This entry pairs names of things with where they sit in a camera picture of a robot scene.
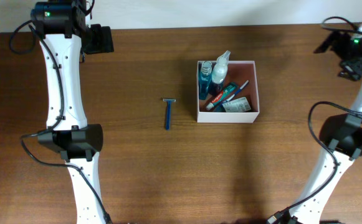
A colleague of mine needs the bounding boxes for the white box pink interior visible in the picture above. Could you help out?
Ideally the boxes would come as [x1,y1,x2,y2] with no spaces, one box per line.
[197,61,260,123]

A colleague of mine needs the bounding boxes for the clear purple spray bottle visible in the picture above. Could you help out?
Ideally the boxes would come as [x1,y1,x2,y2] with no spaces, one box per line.
[209,50,231,96]

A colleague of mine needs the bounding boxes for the green white soap box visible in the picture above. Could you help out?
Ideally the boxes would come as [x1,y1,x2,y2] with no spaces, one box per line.
[222,96,252,113]

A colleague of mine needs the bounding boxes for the blue disposable razor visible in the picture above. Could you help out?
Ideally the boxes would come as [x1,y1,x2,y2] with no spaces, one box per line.
[163,98,176,131]

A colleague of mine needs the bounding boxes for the black cable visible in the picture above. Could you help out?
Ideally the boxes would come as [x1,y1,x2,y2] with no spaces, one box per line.
[8,0,113,224]
[266,16,362,223]

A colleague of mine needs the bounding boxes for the right black cable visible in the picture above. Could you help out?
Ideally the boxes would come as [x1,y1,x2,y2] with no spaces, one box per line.
[266,16,362,223]

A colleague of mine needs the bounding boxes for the white teal toothpaste tube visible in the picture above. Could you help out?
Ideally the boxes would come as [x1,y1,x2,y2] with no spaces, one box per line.
[206,82,239,111]

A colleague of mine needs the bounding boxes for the teal mouthwash bottle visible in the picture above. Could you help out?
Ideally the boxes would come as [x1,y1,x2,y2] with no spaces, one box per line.
[199,61,212,100]

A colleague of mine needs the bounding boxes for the blue white toothbrush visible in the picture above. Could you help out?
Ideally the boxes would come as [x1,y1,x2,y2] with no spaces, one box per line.
[214,80,249,113]

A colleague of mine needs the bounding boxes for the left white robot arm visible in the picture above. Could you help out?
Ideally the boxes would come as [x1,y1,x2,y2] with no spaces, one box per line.
[31,1,114,223]

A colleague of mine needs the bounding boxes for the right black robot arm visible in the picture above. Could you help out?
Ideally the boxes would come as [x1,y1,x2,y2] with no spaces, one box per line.
[266,21,362,223]

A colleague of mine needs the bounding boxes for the left black cable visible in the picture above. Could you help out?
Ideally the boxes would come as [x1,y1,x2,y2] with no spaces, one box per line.
[8,0,113,224]

